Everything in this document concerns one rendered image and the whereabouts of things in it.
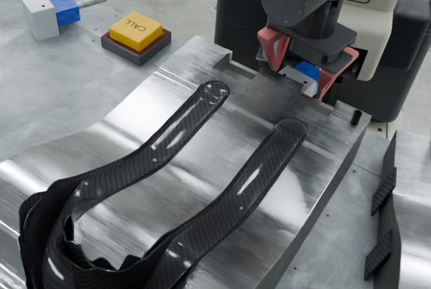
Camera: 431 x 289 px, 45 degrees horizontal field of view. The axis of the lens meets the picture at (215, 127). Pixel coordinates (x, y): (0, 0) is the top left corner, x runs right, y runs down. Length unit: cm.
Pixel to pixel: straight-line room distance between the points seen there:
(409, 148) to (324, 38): 17
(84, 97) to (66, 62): 9
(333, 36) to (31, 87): 43
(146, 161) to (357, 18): 54
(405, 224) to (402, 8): 64
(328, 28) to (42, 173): 38
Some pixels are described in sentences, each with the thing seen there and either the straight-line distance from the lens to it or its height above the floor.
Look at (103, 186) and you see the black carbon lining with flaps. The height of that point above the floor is 91.
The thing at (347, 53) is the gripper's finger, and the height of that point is 92.
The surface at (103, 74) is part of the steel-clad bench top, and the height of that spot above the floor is 80.
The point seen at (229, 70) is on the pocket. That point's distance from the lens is 72.
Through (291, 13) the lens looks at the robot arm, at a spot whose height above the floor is 101.
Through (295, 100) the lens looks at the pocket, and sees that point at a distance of 69.
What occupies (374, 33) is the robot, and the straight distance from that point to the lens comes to 99.
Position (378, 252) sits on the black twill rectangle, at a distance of 61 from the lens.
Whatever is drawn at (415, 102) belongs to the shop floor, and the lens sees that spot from 213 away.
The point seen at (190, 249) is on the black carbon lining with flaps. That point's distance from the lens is 48.
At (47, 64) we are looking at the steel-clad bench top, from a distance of 84.
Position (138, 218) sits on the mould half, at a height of 93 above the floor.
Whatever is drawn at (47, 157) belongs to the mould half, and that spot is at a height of 92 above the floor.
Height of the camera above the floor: 133
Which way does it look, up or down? 47 degrees down
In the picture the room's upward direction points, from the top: 6 degrees clockwise
